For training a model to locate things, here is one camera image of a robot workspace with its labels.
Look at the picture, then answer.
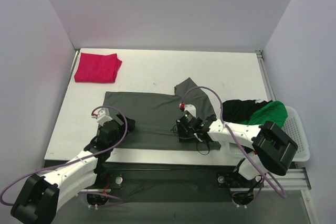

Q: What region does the grey t shirt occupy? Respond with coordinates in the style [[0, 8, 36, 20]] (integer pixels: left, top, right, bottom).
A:
[[103, 78, 221, 153]]

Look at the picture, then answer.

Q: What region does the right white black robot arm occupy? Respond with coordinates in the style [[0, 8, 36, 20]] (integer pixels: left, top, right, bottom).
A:
[[176, 111, 298, 186]]

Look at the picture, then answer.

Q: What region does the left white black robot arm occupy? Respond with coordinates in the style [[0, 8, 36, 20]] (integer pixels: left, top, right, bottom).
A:
[[10, 114, 135, 223]]

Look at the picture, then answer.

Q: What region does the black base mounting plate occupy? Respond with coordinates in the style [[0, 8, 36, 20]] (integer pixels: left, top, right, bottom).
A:
[[89, 163, 261, 202]]

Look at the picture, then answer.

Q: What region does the folded red t shirt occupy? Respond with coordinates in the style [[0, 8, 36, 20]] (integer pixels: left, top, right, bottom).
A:
[[74, 53, 122, 83]]

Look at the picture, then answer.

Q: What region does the green t shirt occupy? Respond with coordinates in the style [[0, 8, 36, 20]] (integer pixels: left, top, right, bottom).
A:
[[238, 101, 288, 128]]

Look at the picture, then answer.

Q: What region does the white perforated plastic basket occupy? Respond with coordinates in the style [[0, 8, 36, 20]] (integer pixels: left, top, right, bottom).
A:
[[225, 105, 311, 163]]

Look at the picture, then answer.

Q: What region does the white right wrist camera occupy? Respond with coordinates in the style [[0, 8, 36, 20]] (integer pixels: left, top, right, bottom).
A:
[[179, 103, 196, 116]]

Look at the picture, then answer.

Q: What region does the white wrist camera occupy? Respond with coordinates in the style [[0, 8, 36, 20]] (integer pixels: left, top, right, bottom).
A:
[[91, 108, 112, 126], [179, 103, 196, 116]]

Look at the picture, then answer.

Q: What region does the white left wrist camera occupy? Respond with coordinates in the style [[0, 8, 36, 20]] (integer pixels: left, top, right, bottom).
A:
[[91, 108, 112, 126]]

